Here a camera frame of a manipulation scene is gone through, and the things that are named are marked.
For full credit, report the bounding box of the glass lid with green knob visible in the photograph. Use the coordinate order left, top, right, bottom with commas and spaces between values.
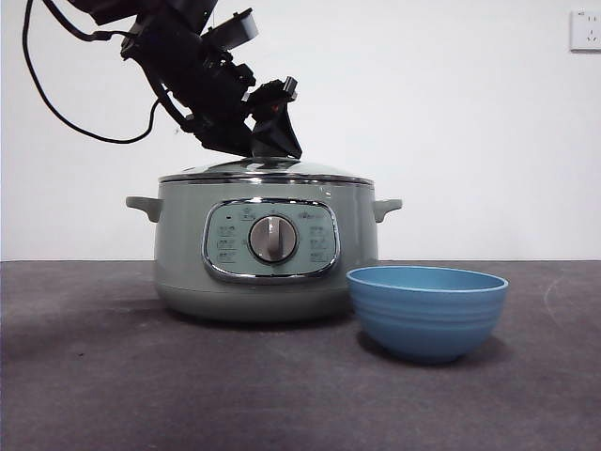
159, 156, 377, 185

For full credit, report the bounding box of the pale green electric steamer pot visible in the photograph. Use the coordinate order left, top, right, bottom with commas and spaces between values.
125, 178, 404, 324

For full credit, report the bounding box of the blue ribbed bowl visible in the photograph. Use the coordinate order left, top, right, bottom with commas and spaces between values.
346, 265, 510, 365

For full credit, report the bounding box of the long black cable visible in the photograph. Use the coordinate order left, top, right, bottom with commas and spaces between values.
22, 0, 163, 144

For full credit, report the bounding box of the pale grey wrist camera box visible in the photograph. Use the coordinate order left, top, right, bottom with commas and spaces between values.
200, 11, 260, 52

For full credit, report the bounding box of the short black cable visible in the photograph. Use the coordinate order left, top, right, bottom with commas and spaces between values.
59, 0, 131, 42

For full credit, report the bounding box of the white wall socket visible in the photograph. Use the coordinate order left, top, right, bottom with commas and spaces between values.
569, 9, 601, 54

